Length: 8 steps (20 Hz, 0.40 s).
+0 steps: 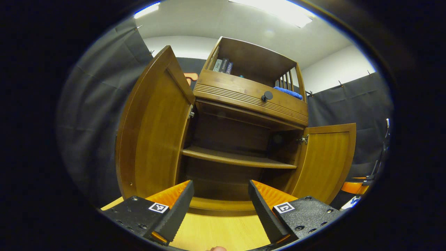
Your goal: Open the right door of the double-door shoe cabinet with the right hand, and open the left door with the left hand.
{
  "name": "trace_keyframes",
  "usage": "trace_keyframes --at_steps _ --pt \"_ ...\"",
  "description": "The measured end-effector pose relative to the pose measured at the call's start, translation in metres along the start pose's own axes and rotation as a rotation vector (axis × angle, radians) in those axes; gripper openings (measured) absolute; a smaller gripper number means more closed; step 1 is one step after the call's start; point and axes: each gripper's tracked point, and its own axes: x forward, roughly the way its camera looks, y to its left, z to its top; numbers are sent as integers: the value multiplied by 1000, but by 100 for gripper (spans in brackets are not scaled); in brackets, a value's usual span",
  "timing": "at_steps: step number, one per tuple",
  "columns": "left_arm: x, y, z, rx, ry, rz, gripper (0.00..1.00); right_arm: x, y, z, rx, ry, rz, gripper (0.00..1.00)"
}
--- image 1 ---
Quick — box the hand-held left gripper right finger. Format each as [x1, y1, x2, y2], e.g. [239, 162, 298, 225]
[247, 180, 344, 244]

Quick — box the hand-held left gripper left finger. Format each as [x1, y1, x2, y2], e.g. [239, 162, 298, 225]
[99, 180, 195, 246]

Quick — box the wooden cabinet door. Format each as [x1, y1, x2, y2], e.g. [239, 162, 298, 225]
[115, 45, 196, 200]
[286, 123, 357, 205]

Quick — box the wooden cabinet shelf board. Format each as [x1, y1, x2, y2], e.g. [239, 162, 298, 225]
[182, 146, 298, 170]

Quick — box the white side table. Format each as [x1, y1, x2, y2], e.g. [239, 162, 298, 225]
[341, 196, 362, 211]

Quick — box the blue folded towel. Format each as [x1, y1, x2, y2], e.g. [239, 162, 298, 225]
[274, 86, 303, 101]

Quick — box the black backdrop cloth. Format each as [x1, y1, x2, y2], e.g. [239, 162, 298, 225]
[57, 17, 394, 210]

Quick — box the wooden drawer with black knob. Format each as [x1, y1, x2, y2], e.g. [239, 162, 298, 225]
[193, 69, 309, 128]

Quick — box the narrow ceiling light strip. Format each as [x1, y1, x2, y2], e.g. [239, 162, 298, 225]
[134, 2, 161, 19]

